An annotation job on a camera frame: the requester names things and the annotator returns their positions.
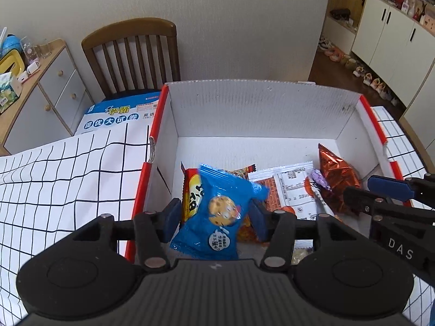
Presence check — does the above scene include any blue workbook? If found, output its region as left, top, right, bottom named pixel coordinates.
left=74, top=92, right=163, bottom=136

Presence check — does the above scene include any yellow container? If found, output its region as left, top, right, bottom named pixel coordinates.
left=0, top=50, right=26, bottom=75

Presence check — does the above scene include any white cabinet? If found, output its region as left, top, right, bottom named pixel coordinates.
left=352, top=0, right=435, bottom=109

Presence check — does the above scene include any blue cookie packet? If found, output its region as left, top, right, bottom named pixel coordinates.
left=169, top=164, right=270, bottom=261

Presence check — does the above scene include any red cardboard box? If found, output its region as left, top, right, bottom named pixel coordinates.
left=124, top=80, right=405, bottom=265

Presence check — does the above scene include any orange red snack packet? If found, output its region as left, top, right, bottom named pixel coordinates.
left=180, top=161, right=257, bottom=243

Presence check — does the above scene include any white orange snack packet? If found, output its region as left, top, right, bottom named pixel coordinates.
left=248, top=161, right=340, bottom=250

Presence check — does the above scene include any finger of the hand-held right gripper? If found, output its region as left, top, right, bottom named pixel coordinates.
left=368, top=174, right=435, bottom=209
left=343, top=186, right=391, bottom=215

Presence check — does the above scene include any wooden chair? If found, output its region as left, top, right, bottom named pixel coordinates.
left=82, top=18, right=181, bottom=101

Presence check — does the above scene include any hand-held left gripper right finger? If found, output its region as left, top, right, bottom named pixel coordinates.
left=250, top=199, right=362, bottom=269

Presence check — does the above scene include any clear plastic cup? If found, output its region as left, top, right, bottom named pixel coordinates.
left=20, top=37, right=38, bottom=62

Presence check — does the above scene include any grey drawer cabinet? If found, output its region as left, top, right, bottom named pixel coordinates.
left=0, top=39, right=96, bottom=157

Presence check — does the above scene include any purple candy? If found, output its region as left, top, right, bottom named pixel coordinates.
left=309, top=169, right=332, bottom=191

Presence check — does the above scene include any copper foil snack packet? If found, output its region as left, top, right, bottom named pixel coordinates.
left=318, top=143, right=361, bottom=216

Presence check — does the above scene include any row of shoes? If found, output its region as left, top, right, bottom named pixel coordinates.
left=318, top=36, right=403, bottom=107

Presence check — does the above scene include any blue round toy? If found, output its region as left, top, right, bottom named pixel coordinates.
left=0, top=34, right=21, bottom=55

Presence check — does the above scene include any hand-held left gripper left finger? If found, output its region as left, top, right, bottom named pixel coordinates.
left=73, top=198, right=182, bottom=270

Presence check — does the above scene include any floral tissue box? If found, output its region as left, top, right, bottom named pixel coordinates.
left=0, top=72, right=23, bottom=114

